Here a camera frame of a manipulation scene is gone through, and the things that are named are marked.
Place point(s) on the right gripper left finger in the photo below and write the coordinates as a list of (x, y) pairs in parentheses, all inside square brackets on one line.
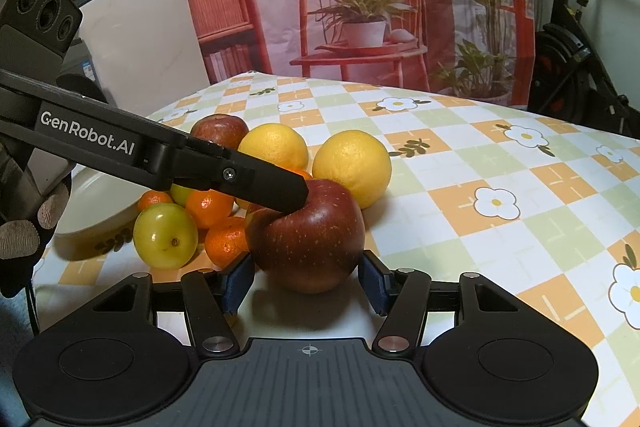
[(209, 298)]

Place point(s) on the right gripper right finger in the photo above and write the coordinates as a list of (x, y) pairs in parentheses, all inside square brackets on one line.
[(400, 297)]

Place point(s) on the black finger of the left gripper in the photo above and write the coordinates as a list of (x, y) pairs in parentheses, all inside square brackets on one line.
[(204, 166)]

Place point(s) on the large dark red apple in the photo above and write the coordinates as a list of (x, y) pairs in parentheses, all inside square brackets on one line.
[(313, 249)]

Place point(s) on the gloved left hand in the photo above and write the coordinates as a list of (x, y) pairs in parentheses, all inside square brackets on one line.
[(35, 189)]

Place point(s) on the green apple rear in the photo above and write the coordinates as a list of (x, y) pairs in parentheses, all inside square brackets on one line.
[(180, 194)]

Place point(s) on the green apple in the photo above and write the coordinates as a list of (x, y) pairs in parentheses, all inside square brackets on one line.
[(180, 194), (165, 236)]

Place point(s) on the dark red apple rear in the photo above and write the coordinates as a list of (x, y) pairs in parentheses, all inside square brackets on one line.
[(222, 129)]

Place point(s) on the small tangerine middle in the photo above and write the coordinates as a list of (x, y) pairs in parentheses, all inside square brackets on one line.
[(208, 207)]

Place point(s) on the small tangerine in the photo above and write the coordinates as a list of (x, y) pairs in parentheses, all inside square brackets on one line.
[(150, 198), (225, 241), (208, 207)]

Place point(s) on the small tangerine left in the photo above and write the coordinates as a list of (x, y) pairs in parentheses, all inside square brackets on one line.
[(150, 198)]

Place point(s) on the small tangerine front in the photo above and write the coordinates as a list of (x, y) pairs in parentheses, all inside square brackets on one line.
[(225, 241)]

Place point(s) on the green apple front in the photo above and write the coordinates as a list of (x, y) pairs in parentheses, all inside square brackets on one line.
[(165, 236)]

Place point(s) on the yellow orange left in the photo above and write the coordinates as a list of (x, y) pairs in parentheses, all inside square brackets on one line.
[(278, 144)]

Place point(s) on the yellow orange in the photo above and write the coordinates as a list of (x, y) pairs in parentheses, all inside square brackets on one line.
[(357, 161), (278, 144)]

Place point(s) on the cream ceramic bowl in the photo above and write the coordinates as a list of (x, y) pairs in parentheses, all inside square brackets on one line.
[(99, 203)]

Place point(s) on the yellow orange right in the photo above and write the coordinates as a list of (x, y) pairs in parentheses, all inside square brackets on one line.
[(357, 161)]

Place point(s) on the checkered floral tablecloth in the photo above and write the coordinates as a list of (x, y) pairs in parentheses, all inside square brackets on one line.
[(549, 211)]

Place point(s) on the black exercise bike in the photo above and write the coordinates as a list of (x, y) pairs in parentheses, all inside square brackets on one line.
[(570, 82)]

